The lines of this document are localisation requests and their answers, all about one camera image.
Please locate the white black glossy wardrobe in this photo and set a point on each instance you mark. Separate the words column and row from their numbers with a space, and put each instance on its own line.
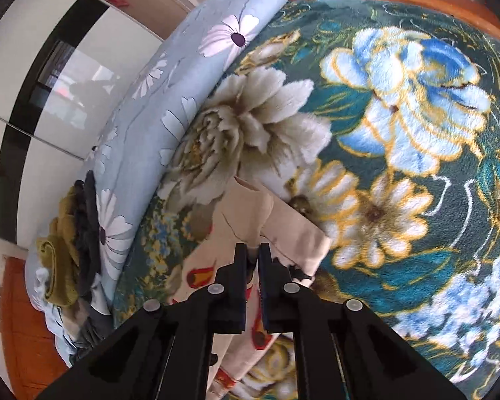
column 64, row 66

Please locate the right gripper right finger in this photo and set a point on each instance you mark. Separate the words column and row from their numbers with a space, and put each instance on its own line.
column 343, row 350

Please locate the light blue shirt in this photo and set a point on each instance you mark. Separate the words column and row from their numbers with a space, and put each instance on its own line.
column 37, row 279

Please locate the light blue floral duvet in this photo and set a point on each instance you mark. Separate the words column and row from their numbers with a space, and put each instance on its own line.
column 141, row 135

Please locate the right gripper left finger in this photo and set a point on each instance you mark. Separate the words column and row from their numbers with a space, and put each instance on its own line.
column 162, row 352

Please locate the orange wooden headboard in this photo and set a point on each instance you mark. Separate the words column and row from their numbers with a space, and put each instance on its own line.
column 29, row 350

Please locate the dark grey garment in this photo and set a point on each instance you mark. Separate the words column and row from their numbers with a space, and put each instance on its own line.
column 94, row 330

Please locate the black garment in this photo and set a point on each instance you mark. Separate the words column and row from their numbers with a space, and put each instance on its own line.
column 86, row 240

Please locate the cream fluffy sweater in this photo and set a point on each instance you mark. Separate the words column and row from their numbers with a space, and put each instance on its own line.
column 74, row 318

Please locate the teal floral bed blanket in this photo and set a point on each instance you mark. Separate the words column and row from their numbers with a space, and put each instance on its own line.
column 380, row 124

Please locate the olive green knit sweater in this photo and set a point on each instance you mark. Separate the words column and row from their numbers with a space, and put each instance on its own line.
column 58, row 254

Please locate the beige car print pants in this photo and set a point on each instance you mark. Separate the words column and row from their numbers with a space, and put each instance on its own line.
column 250, row 215

